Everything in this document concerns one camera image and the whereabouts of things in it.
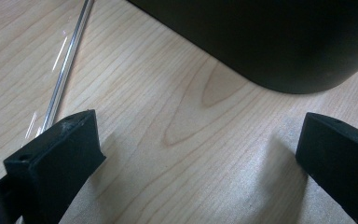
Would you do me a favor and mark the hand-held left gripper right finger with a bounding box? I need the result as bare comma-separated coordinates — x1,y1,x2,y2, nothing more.
295,112,358,224

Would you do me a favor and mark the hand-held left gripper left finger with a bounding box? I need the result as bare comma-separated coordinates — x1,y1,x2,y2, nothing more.
3,109,107,224

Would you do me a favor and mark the square metal tray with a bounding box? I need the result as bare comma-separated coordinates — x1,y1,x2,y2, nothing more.
126,0,358,95

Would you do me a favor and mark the clear glass rod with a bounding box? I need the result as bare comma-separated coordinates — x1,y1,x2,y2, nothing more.
38,0,96,135

